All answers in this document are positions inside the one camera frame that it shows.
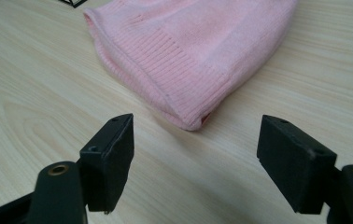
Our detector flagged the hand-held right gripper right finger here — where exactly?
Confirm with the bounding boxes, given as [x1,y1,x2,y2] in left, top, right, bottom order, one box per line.
[256,114,338,215]

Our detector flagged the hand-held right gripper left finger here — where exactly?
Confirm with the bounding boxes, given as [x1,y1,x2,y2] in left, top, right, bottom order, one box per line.
[78,113,135,215]

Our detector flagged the pink knitted hat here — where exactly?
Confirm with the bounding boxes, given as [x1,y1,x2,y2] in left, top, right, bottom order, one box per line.
[82,0,300,132]

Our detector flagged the black and white marker tag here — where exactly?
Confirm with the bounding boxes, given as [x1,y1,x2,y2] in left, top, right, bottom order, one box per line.
[58,0,89,9]

